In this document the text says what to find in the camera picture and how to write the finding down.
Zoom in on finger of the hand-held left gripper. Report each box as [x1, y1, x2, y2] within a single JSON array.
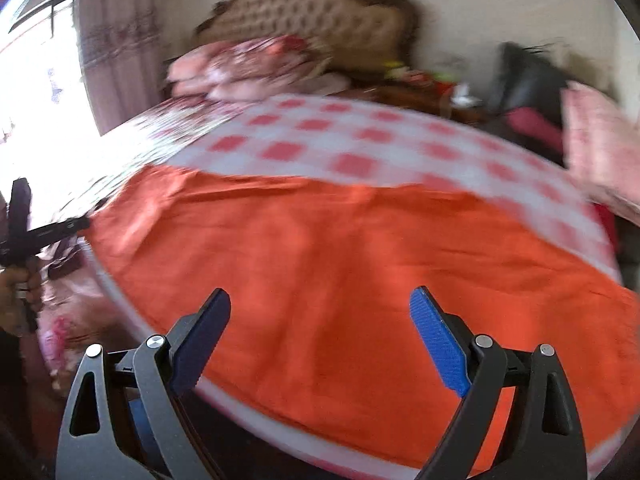
[[27, 216, 92, 251]]

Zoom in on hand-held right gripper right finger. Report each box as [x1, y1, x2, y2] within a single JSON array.
[[409, 286, 588, 480]]

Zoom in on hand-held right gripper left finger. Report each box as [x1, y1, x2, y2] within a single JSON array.
[[55, 287, 232, 480]]

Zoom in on orange pants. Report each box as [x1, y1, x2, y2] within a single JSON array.
[[85, 162, 640, 471]]

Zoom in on person's left hand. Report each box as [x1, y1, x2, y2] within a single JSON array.
[[0, 260, 45, 336]]

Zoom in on bright window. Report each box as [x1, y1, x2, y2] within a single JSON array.
[[0, 0, 101, 221]]

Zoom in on floral bed sheet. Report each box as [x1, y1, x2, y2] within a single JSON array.
[[37, 97, 241, 396]]

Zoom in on pink patterned curtain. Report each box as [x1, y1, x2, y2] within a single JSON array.
[[77, 0, 166, 136]]

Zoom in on magenta cushion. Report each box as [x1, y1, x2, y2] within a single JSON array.
[[505, 107, 571, 153]]

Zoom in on dark wooden nightstand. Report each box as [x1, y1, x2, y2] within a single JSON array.
[[350, 82, 486, 123]]

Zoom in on large pink patterned pillow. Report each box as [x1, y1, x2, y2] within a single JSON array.
[[560, 82, 640, 221]]

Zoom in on folded floral quilt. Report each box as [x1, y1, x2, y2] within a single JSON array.
[[205, 35, 326, 86]]

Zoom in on black leather chair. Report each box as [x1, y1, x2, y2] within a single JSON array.
[[485, 42, 601, 161]]

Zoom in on tufted carved headboard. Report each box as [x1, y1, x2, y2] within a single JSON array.
[[192, 0, 421, 68]]

